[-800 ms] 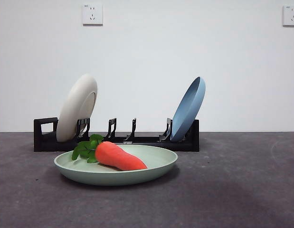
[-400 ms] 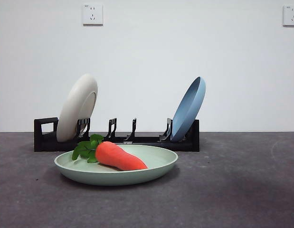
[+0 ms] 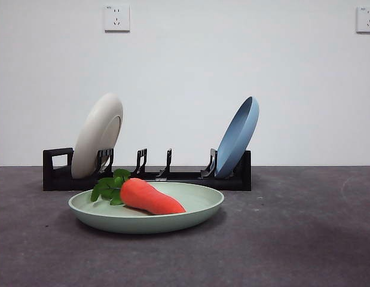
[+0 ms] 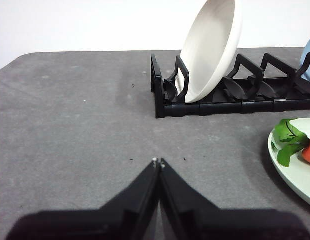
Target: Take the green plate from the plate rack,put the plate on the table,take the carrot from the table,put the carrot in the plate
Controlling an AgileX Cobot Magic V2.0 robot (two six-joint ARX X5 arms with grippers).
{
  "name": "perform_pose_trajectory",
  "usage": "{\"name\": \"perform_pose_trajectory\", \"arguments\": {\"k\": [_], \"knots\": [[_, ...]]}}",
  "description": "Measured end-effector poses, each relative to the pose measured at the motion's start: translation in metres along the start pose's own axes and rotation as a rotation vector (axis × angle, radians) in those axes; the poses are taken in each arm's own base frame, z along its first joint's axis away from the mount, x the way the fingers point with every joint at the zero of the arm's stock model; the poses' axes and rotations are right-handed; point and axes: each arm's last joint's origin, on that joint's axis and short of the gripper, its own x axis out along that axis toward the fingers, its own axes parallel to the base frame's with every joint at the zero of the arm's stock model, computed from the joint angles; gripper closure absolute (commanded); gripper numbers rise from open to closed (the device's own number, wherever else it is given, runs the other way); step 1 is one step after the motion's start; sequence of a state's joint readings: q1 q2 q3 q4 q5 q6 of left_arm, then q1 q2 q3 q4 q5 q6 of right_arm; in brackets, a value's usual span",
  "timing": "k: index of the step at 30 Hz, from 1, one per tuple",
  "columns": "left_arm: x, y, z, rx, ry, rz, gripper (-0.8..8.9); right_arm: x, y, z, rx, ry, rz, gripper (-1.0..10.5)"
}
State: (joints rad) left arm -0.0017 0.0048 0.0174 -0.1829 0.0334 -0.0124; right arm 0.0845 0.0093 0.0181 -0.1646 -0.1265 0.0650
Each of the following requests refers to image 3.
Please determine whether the blue plate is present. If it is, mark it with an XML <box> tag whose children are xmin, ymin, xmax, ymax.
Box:
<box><xmin>215</xmin><ymin>96</ymin><xmax>260</xmax><ymax>178</ymax></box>

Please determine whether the white wall socket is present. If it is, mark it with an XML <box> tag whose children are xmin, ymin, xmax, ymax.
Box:
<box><xmin>104</xmin><ymin>5</ymin><xmax>131</xmax><ymax>33</ymax></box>
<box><xmin>356</xmin><ymin>6</ymin><xmax>370</xmax><ymax>33</ymax></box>

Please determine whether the orange carrot with green leaves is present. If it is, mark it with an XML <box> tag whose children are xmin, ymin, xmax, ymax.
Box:
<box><xmin>90</xmin><ymin>168</ymin><xmax>187</xmax><ymax>215</ymax></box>

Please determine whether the light green plate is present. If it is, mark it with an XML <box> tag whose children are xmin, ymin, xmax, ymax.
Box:
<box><xmin>68</xmin><ymin>181</ymin><xmax>225</xmax><ymax>234</ymax></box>

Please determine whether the black plate rack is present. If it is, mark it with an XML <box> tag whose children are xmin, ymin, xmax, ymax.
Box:
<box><xmin>42</xmin><ymin>147</ymin><xmax>252</xmax><ymax>192</ymax></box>

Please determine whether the cream white plate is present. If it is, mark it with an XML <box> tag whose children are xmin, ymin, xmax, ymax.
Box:
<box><xmin>71</xmin><ymin>92</ymin><xmax>124</xmax><ymax>179</ymax></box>

